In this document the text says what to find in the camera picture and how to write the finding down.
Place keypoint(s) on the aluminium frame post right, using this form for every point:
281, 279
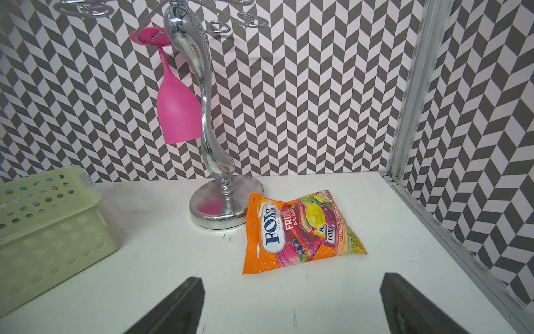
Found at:
462, 157

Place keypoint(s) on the pink plastic wine glass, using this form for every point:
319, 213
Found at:
178, 109

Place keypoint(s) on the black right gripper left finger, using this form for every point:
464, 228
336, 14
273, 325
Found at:
179, 312

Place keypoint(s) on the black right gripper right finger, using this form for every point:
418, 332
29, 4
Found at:
407, 310

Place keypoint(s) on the green perforated plastic basket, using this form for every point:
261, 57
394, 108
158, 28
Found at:
51, 229

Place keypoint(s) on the orange Fox's candy bag far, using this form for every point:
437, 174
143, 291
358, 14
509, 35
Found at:
283, 234

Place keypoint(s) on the chrome glass holder stand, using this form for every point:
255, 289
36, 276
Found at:
221, 203

